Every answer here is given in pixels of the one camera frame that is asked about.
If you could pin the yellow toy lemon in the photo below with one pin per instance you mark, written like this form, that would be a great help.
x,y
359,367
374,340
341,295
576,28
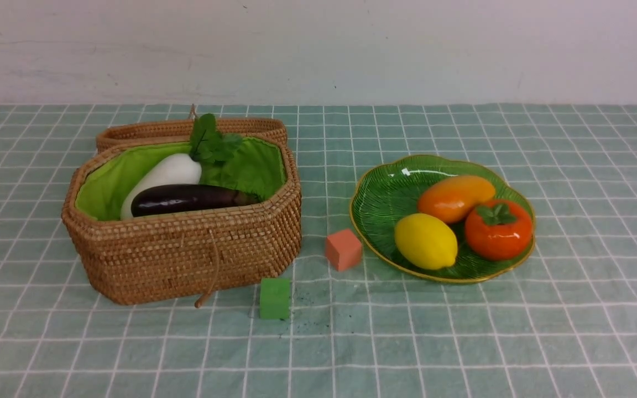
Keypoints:
x,y
426,241

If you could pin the orange yellow toy mango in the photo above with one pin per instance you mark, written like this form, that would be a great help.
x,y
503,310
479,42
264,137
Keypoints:
x,y
452,199

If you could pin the white toy radish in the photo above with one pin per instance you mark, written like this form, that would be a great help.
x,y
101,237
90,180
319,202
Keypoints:
x,y
207,145

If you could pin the dark purple toy eggplant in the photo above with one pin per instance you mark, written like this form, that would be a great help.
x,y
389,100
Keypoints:
x,y
176,198

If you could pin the orange toy persimmon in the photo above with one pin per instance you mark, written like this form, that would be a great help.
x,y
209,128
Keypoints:
x,y
499,230

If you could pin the orange foam cube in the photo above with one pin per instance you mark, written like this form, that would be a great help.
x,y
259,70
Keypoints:
x,y
343,250

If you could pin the green glass leaf plate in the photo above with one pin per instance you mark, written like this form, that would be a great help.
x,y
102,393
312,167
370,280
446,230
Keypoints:
x,y
389,192

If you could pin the green foam cube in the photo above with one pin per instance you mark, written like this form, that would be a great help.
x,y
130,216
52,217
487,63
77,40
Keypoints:
x,y
275,298

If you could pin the woven rattan basket lid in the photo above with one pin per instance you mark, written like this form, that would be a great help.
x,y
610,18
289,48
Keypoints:
x,y
254,127

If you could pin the woven rattan basket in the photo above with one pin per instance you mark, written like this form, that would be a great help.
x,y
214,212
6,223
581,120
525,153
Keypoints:
x,y
164,257

